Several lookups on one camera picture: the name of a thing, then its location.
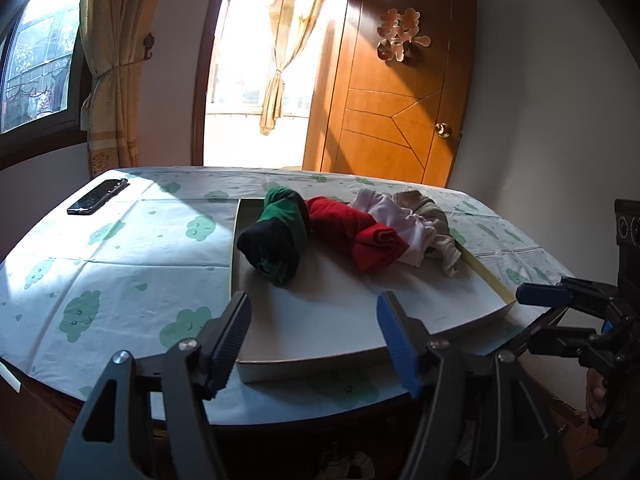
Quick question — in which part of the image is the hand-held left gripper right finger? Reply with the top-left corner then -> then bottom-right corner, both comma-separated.
376,290 -> 576,480

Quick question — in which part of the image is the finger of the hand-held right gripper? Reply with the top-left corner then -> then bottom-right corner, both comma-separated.
527,327 -> 608,358
515,276 -> 618,313

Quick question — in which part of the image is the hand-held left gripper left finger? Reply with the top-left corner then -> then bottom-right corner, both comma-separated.
55,290 -> 253,480

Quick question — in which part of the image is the white tray box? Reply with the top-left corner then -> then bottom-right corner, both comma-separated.
230,197 -> 516,386

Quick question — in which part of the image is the red underwear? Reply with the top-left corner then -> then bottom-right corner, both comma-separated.
306,197 -> 376,256
352,224 -> 411,275

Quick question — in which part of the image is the navy and green underwear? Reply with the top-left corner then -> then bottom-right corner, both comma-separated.
236,186 -> 311,287

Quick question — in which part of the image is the pale pink underwear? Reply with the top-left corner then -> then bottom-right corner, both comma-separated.
350,189 -> 436,268

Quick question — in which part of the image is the pale dotted underwear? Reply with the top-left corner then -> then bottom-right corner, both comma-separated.
390,191 -> 463,277

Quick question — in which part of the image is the person's right hand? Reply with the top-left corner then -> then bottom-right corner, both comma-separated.
585,375 -> 608,418

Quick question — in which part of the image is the cloud print tablecloth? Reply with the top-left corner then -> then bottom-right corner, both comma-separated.
0,165 -> 568,426

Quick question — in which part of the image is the black smartphone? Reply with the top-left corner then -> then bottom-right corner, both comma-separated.
66,178 -> 129,216

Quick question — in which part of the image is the dark wooden dresser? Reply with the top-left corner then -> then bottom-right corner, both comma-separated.
0,355 -> 571,480

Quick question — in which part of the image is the wooden door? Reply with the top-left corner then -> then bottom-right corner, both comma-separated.
302,0 -> 476,188

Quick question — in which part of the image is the sheer balcony curtain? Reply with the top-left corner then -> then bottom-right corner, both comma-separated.
259,0 -> 326,136

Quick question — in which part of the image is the gold door ornament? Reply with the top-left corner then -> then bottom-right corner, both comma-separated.
376,7 -> 431,63

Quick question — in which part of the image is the yellow patterned curtain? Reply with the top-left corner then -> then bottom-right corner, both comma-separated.
80,0 -> 173,177

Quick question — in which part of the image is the dark framed window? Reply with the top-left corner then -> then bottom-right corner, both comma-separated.
0,0 -> 93,161

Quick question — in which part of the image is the wooden door frame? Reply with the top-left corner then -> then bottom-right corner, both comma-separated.
194,0 -> 362,168

